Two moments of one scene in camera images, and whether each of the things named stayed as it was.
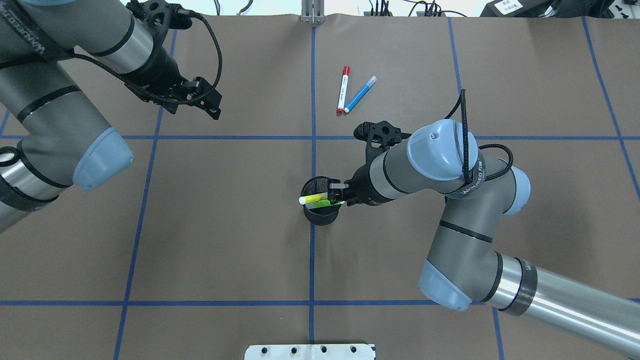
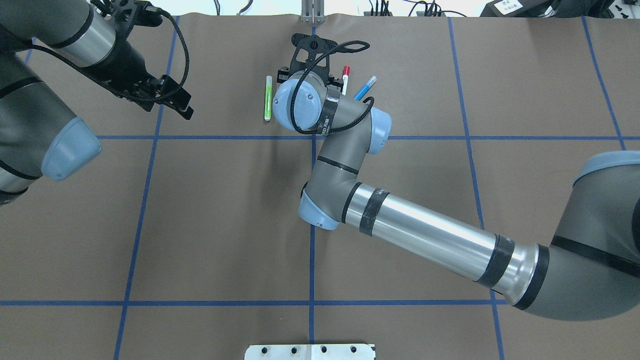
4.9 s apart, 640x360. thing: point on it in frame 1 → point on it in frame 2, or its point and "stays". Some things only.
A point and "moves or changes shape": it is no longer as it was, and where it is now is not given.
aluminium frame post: [312, 11] stays
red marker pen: [346, 71] stays
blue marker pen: [349, 107] stays
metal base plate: [310, 352] stays
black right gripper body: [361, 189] → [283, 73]
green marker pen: [321, 203] moves or changes shape
